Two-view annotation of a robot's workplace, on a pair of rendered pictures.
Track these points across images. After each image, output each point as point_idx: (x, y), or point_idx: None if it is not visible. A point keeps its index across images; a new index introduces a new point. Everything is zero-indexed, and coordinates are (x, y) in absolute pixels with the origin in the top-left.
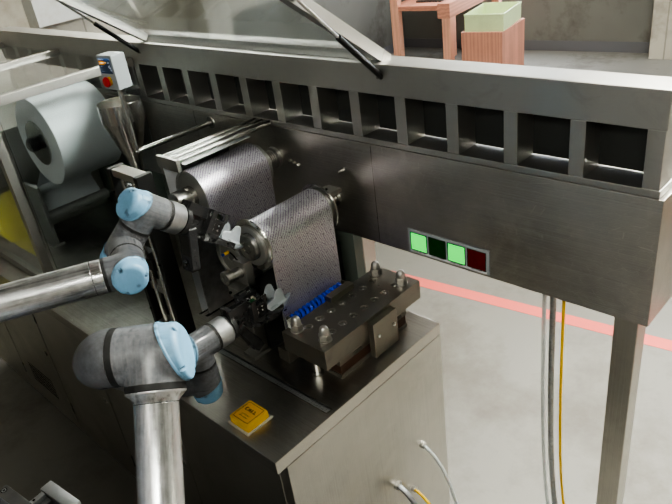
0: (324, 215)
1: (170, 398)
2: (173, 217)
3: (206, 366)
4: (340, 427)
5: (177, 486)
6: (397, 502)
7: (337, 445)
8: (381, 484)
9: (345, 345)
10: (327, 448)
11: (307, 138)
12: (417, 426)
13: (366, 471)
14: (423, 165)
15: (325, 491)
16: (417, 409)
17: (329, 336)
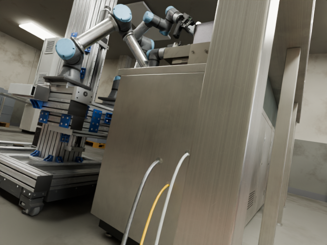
0: None
1: (108, 17)
2: (174, 13)
3: (150, 57)
4: (145, 78)
5: (88, 31)
6: (154, 177)
7: (140, 87)
8: (151, 145)
9: (176, 50)
10: (136, 83)
11: None
12: (190, 132)
13: (146, 122)
14: None
15: (126, 107)
16: (194, 117)
17: (174, 45)
